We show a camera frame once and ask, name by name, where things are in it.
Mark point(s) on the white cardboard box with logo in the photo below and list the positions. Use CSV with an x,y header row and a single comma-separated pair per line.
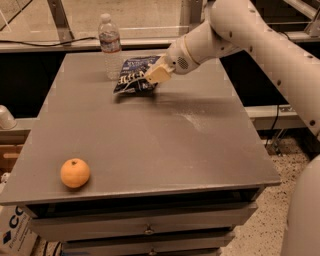
x,y
16,239

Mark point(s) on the grey drawer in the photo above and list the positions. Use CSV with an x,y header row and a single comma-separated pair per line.
x,y
150,245
130,224

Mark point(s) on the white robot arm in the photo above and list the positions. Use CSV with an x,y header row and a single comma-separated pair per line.
x,y
294,72

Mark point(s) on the metal frame bracket centre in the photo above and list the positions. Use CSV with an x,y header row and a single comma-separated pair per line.
x,y
194,8

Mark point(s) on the top grey drawer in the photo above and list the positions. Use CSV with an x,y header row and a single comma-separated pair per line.
x,y
130,224

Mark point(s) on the blue Kettle chip bag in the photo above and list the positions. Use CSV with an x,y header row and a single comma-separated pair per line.
x,y
131,78

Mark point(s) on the grey drawer cabinet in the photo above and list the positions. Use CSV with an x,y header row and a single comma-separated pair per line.
x,y
189,143

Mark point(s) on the orange fruit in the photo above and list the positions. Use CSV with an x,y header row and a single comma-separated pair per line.
x,y
74,173

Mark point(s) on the metal frame bracket left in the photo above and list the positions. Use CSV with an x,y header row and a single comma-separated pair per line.
x,y
60,20

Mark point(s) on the white cup object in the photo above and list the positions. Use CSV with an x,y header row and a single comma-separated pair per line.
x,y
7,121

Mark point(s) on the metal frame bracket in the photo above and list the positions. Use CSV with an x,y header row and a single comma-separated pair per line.
x,y
194,8
60,20

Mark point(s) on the clear plastic water bottle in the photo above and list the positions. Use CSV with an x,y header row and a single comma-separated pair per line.
x,y
110,44

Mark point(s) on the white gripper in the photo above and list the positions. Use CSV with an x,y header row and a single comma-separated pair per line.
x,y
177,57

